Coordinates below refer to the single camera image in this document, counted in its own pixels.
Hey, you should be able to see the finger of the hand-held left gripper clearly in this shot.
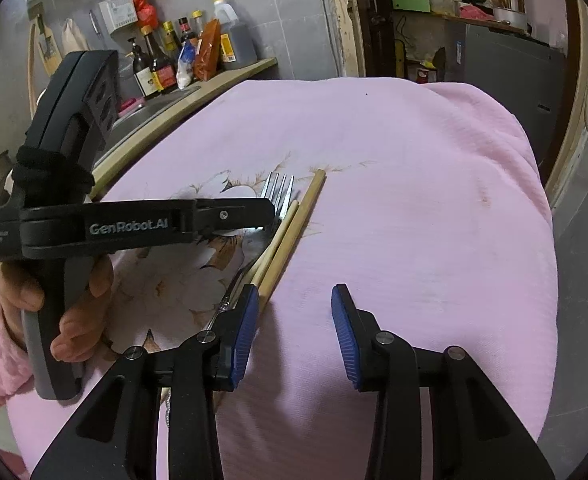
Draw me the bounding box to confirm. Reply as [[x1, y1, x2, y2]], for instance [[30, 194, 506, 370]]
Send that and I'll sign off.
[[193, 197, 280, 239]]

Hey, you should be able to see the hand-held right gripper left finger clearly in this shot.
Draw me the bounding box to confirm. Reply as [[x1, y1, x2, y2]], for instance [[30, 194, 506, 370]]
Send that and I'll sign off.
[[30, 283, 260, 480]]

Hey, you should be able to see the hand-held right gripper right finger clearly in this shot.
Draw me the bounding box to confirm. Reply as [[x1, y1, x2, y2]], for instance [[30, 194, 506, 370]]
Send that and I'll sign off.
[[330, 283, 556, 480]]

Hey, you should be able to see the metal fork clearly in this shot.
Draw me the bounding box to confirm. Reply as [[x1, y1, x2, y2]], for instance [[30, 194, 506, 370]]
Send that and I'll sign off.
[[206, 171, 296, 336]]

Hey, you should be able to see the wooden chopstick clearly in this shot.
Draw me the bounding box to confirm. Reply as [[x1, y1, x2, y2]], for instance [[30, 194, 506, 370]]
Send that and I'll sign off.
[[247, 200, 301, 289], [258, 169, 328, 307]]

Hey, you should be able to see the person's left hand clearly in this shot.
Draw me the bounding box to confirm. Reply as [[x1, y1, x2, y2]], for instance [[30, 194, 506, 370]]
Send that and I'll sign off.
[[0, 254, 116, 364]]

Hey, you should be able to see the steel kitchen sink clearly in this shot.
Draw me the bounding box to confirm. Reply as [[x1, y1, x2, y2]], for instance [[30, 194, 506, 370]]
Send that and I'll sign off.
[[94, 85, 203, 162]]

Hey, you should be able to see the white blue seasoning bag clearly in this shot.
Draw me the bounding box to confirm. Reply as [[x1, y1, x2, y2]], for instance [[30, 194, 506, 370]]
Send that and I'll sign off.
[[173, 40, 198, 89]]

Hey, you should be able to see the bottle red yellow label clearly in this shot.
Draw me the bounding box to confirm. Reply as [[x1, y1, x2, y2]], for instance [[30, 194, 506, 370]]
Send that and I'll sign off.
[[140, 24, 178, 93]]

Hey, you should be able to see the orange spice packet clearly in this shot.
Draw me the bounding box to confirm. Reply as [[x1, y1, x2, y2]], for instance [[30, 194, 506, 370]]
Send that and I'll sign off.
[[193, 18, 223, 82]]

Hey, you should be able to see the pink floral blanket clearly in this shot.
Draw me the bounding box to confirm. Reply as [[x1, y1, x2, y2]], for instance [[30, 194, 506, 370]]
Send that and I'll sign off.
[[91, 76, 561, 480]]

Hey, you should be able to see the dark bottle white label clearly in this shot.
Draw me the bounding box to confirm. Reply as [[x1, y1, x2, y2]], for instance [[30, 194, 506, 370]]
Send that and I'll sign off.
[[126, 37, 161, 99]]

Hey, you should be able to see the large cooking oil jug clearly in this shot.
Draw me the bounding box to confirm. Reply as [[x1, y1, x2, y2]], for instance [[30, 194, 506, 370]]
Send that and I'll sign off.
[[212, 0, 259, 71]]

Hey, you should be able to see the hanging wooden brush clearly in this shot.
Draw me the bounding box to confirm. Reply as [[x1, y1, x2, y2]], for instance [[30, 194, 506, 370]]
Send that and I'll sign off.
[[30, 5, 61, 77]]

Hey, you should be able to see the slim yellow cap bottle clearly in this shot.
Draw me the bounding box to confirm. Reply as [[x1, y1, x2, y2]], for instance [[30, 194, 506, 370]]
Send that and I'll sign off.
[[162, 20, 183, 62]]

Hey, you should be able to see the red cap soy sauce bottle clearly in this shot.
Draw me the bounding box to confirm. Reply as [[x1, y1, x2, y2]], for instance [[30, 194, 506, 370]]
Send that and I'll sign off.
[[177, 17, 198, 45]]

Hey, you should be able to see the hanging beige towel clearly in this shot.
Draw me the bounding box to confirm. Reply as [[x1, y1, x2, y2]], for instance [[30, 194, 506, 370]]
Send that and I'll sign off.
[[61, 17, 91, 56]]

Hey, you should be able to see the green box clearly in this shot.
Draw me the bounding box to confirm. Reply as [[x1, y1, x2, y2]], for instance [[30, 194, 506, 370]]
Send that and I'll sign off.
[[391, 0, 433, 14]]

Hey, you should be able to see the grey metal cabinet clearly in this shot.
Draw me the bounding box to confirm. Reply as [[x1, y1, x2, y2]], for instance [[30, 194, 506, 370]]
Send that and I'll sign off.
[[461, 22, 571, 172]]

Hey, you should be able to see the red cloth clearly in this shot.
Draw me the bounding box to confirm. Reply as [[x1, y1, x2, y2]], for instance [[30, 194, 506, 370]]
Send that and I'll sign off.
[[459, 3, 493, 21]]

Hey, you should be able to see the small metal pot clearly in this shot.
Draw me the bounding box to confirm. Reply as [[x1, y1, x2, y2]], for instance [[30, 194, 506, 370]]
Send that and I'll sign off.
[[491, 4, 529, 29]]

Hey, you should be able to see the wooden door frame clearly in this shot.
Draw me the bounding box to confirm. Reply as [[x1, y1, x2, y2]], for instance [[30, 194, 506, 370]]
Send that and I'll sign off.
[[324, 0, 588, 206]]

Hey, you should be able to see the small white wall basket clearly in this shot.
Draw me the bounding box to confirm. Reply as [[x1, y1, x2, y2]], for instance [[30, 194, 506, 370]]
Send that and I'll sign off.
[[98, 0, 138, 36]]

